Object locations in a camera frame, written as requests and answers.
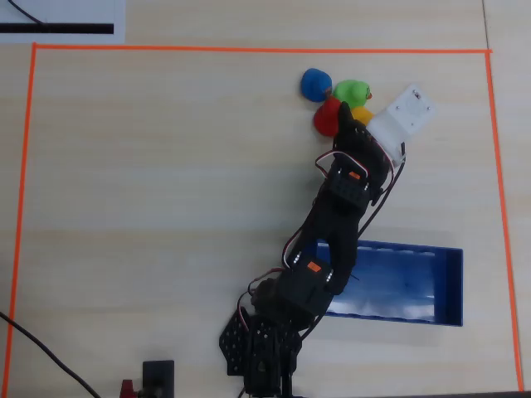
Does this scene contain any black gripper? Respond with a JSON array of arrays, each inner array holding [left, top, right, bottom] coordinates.
[[331, 101, 395, 197]]

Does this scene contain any yellow rubber duck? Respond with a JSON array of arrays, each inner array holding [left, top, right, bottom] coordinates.
[[350, 106, 375, 126]]

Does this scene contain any red rubber duck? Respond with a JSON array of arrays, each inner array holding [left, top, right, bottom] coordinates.
[[313, 97, 345, 138]]

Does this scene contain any green rubber duck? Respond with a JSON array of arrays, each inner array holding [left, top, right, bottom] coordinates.
[[333, 79, 373, 107]]

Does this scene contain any blue rubber duck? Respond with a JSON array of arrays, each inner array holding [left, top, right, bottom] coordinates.
[[300, 68, 334, 104]]

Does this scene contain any blue plastic box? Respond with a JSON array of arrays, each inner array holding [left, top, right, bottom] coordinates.
[[317, 239, 464, 328]]

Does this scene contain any orange tape strip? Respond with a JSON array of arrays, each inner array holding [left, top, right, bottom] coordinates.
[[32, 42, 494, 56], [2, 43, 38, 398], [485, 51, 524, 393]]

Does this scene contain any white paper with black bar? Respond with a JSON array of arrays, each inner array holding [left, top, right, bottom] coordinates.
[[0, 0, 126, 45]]

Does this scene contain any red white servo wire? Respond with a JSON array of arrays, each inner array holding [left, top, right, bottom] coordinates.
[[314, 150, 371, 180]]

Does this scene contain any thin black camera cable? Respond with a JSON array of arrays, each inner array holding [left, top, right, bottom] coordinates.
[[299, 143, 410, 345]]

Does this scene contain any thick black cable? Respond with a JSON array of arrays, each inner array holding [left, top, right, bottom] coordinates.
[[7, 0, 46, 26], [0, 310, 102, 398]]

